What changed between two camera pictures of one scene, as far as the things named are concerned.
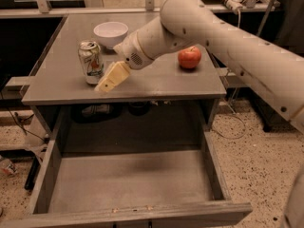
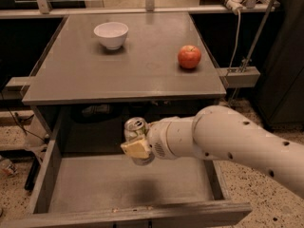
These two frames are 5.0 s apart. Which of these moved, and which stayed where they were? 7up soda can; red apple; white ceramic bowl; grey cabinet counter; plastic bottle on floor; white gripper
Moved: white gripper; 7up soda can
Stayed: grey cabinet counter; white ceramic bowl; red apple; plastic bottle on floor
